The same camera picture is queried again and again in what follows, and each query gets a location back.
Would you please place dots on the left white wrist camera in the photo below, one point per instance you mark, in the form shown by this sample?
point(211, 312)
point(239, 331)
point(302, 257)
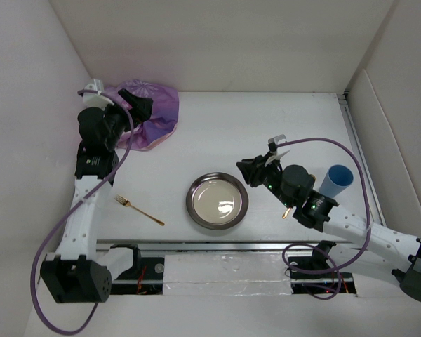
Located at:
point(93, 99)

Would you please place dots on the gold spoon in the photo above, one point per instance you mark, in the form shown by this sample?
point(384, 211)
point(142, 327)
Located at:
point(287, 211)

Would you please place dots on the gold fork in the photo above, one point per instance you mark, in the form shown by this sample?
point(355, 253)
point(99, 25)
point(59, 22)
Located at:
point(125, 202)

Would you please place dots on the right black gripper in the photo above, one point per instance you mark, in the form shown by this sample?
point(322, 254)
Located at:
point(252, 169)

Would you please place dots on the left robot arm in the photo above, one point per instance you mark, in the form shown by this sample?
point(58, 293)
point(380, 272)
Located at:
point(76, 274)

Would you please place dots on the purple Elsa placemat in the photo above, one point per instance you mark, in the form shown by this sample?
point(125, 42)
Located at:
point(165, 111)

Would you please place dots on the white foam block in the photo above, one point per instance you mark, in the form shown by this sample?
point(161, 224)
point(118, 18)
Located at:
point(225, 274)

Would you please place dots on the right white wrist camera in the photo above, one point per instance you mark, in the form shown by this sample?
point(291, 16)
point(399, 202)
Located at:
point(278, 147)

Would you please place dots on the aluminium rail frame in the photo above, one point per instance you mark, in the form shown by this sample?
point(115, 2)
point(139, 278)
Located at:
point(215, 131)

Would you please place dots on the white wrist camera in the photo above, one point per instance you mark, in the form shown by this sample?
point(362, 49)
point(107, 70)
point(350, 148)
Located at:
point(93, 99)
point(278, 147)

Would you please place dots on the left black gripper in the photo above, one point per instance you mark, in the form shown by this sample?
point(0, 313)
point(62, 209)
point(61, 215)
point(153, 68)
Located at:
point(140, 110)

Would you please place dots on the blue plastic cup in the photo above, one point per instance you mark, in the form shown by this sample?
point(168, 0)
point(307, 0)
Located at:
point(338, 178)

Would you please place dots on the metal plate with cream centre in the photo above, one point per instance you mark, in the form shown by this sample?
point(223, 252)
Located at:
point(217, 201)

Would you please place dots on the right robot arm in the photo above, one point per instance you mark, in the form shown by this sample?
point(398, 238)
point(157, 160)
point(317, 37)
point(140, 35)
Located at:
point(293, 186)

